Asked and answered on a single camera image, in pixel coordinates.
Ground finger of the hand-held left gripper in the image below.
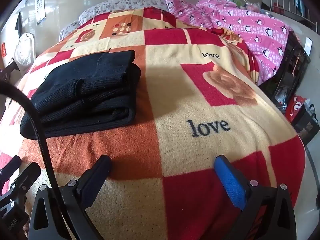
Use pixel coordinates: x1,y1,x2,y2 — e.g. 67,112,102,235
0,155,22,179
0,162,41,199

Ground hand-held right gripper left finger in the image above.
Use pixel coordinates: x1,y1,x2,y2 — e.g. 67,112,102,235
28,154,112,240

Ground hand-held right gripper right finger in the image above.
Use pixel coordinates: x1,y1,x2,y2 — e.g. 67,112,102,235
214,155,304,240

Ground black pants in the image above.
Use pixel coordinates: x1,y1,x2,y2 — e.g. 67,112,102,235
20,50,142,139

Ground black shopping bag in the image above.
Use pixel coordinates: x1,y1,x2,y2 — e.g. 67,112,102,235
291,104,320,146

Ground checkered printed blanket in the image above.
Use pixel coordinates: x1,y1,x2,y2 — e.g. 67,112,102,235
0,7,307,240

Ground red shopping bag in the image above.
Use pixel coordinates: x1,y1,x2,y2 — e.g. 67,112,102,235
285,95,307,123

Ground white round object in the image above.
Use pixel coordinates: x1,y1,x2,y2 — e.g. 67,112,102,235
14,32,36,67

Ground black open bag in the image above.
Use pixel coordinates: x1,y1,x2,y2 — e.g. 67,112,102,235
259,31,312,105

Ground dark hanging cloth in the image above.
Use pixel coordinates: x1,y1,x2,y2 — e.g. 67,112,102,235
14,11,25,31

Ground pink penguin quilt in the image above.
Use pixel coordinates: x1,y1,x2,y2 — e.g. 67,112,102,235
160,0,297,85

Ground floral bedsheet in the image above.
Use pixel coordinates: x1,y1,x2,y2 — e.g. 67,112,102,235
59,0,171,42

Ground clear plastic bag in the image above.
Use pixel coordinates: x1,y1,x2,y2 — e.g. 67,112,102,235
244,0,262,13

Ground black cable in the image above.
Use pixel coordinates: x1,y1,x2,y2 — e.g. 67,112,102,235
0,80,78,240

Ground white wall switch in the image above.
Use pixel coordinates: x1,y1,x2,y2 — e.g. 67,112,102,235
303,37,313,56

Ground eye chart wall poster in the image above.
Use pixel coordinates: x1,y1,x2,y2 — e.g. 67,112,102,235
35,0,47,26

